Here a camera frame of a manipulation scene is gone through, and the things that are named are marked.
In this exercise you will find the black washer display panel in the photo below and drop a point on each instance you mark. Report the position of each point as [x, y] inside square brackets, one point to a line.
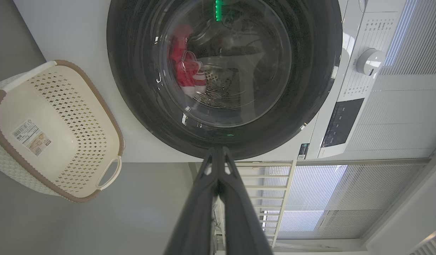
[341, 122]

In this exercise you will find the white window blinds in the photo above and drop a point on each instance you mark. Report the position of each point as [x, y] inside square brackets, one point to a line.
[398, 117]

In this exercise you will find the paper barcode label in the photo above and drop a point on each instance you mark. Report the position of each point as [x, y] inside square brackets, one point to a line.
[30, 137]

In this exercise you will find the white washing machine body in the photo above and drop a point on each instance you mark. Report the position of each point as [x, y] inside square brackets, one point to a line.
[79, 35]

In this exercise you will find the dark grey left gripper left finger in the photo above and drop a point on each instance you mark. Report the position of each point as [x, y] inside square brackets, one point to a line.
[198, 212]

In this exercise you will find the red and white garment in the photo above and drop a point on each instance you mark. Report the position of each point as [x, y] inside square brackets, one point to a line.
[184, 76]

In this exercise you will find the cream perforated laundry basket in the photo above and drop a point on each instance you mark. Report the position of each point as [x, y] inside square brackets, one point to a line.
[44, 117]

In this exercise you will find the steel perforated washer drum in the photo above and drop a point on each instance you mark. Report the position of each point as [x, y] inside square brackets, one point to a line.
[225, 81]

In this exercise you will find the white round control knob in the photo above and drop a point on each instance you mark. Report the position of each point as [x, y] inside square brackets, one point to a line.
[369, 62]

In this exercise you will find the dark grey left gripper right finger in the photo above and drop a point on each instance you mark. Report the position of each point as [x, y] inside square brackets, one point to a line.
[241, 219]

